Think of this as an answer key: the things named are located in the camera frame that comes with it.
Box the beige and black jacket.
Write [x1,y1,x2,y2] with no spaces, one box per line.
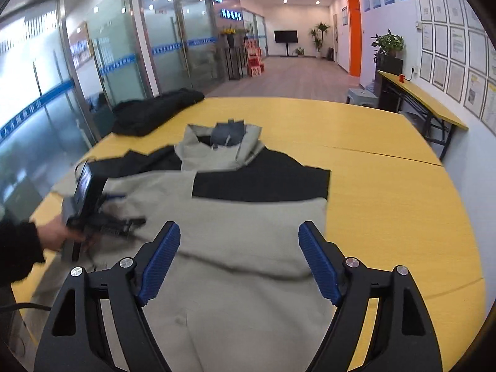
[23,118,336,372]

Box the person's left forearm black sleeve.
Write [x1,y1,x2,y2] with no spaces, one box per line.
[0,220,45,286]

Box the person's left hand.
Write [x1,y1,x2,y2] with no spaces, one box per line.
[36,215,86,251]

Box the black folded garment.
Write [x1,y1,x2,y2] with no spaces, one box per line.
[112,88,204,137]

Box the red white crates stack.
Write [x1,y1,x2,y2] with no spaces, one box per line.
[244,39,265,77]

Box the yellow side table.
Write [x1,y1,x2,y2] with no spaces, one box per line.
[380,71,468,162]

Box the sunflower vase on stand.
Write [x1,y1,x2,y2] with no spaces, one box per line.
[221,26,236,49]

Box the grey plastic stool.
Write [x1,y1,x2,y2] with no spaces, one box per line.
[346,88,378,109]

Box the black cabinet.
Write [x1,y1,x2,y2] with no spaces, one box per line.
[374,54,404,113]

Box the black tv screen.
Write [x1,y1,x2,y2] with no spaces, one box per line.
[274,30,299,44]

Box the tall potted palm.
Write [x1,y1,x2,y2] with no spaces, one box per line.
[309,22,330,57]

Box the potted plant on cabinet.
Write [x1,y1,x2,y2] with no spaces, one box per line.
[371,29,404,63]

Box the orange door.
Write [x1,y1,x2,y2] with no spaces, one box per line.
[348,0,361,77]

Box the black cable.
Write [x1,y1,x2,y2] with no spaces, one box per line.
[0,302,53,315]

